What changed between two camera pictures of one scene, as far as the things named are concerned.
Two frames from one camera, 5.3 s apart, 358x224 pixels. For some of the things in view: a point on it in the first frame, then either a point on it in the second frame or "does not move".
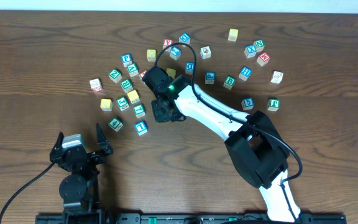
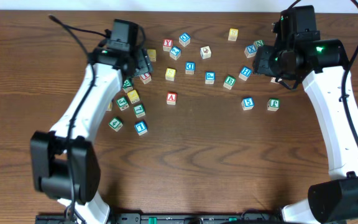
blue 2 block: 174,52 does not move
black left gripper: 97,158 -> 145,65
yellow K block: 133,96 does not move
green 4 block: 115,124 does not move
